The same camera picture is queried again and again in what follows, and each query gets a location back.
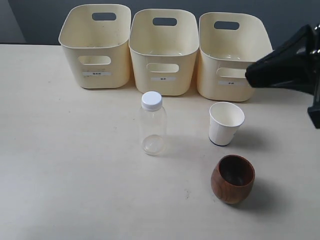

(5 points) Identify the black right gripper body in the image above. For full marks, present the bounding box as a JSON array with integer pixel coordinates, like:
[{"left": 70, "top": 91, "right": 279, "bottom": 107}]
[{"left": 307, "top": 23, "right": 320, "bottom": 129}]

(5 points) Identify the white paper cup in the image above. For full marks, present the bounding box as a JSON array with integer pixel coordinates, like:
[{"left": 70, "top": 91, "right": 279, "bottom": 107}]
[{"left": 209, "top": 102, "right": 245, "bottom": 147}]

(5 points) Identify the brown wooden cup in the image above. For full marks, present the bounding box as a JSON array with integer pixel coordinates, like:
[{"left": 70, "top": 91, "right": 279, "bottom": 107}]
[{"left": 210, "top": 154, "right": 255, "bottom": 205}]

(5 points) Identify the clear plastic bottle white cap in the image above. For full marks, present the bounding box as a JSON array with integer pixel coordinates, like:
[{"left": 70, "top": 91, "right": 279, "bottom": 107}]
[{"left": 138, "top": 91, "right": 167, "bottom": 156}]

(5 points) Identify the cream bin right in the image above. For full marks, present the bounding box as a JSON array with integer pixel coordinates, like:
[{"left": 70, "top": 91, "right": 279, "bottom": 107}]
[{"left": 197, "top": 12, "right": 273, "bottom": 102}]

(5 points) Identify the cream bin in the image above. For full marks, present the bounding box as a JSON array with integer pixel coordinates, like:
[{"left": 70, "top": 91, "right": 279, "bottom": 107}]
[
  {"left": 128, "top": 8, "right": 199, "bottom": 96},
  {"left": 58, "top": 4, "right": 132, "bottom": 89},
  {"left": 197, "top": 12, "right": 273, "bottom": 102}
]

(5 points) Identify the cream bin middle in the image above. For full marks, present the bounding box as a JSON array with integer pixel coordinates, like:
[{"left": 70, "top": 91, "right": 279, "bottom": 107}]
[{"left": 128, "top": 8, "right": 199, "bottom": 96}]

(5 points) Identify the cream bin left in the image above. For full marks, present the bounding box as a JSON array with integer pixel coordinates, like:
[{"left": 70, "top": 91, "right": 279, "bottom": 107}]
[{"left": 58, "top": 4, "right": 132, "bottom": 89}]

